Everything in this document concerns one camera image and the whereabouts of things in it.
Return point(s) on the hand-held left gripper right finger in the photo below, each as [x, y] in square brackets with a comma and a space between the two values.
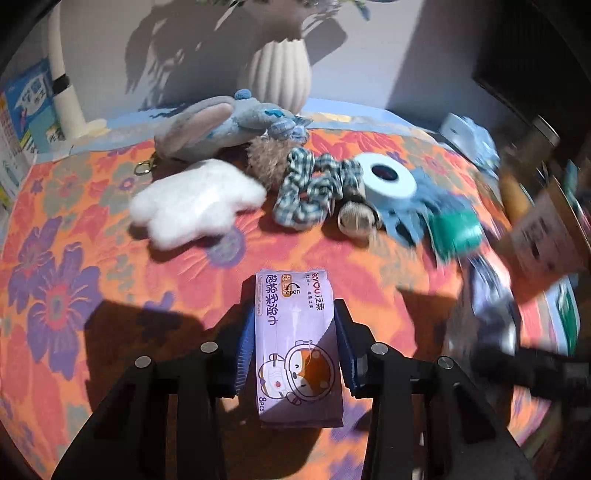
[347, 350]

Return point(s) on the white fluffy plush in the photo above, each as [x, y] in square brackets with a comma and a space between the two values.
[194, 203]

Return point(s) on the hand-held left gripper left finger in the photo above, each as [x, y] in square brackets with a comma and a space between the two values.
[244, 344]

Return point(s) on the light blue tissue pack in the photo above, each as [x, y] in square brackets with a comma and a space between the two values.
[468, 134]

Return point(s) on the white tape roll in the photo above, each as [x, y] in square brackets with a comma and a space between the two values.
[385, 177]

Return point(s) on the beige knitted ball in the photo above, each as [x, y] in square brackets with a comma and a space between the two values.
[354, 220]

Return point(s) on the white ribbed vase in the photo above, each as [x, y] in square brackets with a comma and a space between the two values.
[279, 76]

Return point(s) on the white printed book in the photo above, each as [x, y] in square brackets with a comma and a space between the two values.
[9, 152]

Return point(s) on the purple wet wipes packet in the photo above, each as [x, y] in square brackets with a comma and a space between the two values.
[295, 332]

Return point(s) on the grey blue plush toy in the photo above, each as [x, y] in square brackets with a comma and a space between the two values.
[207, 124]

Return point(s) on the white lamp post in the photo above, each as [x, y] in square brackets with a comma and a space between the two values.
[69, 99]

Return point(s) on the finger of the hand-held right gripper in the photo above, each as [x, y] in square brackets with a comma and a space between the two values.
[498, 362]

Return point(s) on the green tissue packet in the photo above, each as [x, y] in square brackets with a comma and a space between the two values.
[455, 233]

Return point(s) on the beige thermos bottle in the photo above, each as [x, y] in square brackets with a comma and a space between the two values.
[519, 180]

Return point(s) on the silver foil packet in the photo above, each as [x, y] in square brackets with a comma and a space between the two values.
[494, 300]

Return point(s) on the plaid scrunchie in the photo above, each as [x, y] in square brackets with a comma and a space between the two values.
[309, 189]

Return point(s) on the green ribbed packet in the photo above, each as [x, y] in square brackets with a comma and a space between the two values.
[567, 314]

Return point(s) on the blue printed box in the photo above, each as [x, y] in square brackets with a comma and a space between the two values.
[39, 106]

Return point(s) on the brown furry plush ball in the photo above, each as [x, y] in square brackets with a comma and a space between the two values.
[265, 161]

